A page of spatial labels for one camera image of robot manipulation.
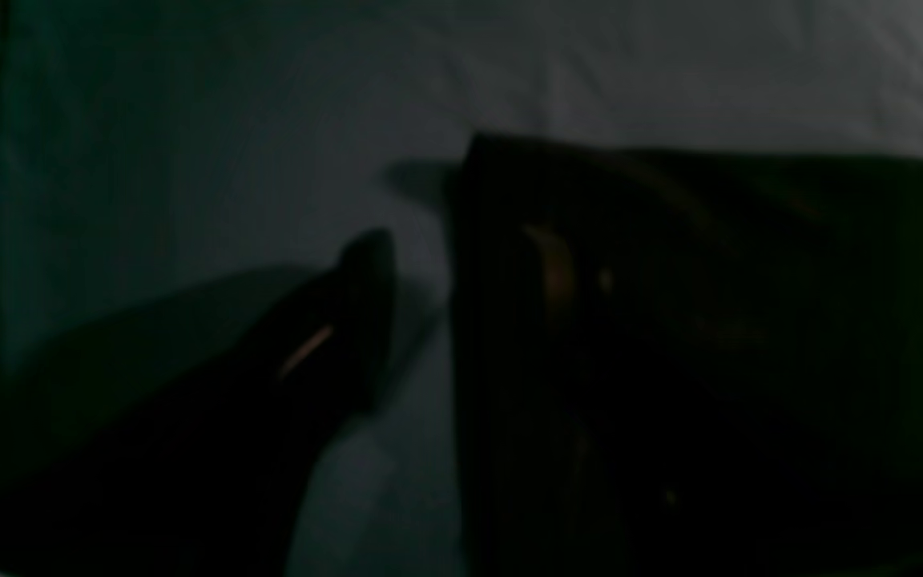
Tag dark grey T-shirt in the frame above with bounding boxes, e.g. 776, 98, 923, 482
449, 135, 923, 576

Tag blue table cloth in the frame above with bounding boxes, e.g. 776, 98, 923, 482
0, 1, 923, 576

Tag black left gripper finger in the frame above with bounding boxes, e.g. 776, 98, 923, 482
0, 229, 397, 576

